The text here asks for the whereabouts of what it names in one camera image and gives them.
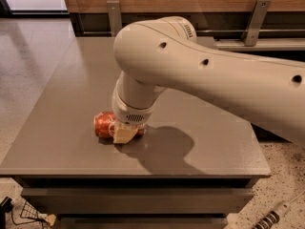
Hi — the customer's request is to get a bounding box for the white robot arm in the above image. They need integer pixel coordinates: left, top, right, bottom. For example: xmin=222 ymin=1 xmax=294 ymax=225
xmin=112 ymin=16 xmax=305 ymax=145

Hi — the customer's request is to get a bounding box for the metal bracket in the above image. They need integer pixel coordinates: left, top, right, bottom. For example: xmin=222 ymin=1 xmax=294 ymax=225
xmin=242 ymin=0 xmax=272 ymax=47
xmin=107 ymin=0 xmax=123 ymax=37

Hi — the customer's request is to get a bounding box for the grey drawer cabinet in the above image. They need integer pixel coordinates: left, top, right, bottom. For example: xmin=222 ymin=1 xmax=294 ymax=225
xmin=1 ymin=37 xmax=270 ymax=229

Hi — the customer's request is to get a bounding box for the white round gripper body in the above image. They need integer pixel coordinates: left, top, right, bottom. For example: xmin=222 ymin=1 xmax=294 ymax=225
xmin=112 ymin=94 xmax=155 ymax=125

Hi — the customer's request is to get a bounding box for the black cable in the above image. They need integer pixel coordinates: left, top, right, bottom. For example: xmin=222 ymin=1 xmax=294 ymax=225
xmin=0 ymin=196 xmax=51 ymax=229

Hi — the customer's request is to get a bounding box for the white power strip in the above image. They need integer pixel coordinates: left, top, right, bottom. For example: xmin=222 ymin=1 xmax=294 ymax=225
xmin=252 ymin=189 xmax=305 ymax=229

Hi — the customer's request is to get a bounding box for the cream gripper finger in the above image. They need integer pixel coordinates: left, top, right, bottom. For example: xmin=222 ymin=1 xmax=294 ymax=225
xmin=113 ymin=121 xmax=138 ymax=144

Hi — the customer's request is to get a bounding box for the left metal bracket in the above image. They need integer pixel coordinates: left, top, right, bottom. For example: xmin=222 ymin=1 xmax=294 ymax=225
xmin=107 ymin=0 xmax=123 ymax=37

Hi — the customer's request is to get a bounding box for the right metal bracket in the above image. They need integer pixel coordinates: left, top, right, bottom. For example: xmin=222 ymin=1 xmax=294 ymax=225
xmin=242 ymin=0 xmax=272 ymax=47

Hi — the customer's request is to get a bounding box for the red coke can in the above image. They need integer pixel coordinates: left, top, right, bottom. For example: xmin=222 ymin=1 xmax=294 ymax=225
xmin=93 ymin=112 xmax=145 ymax=138

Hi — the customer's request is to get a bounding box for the black wire basket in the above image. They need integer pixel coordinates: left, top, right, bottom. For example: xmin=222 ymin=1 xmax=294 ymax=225
xmin=20 ymin=201 xmax=38 ymax=220

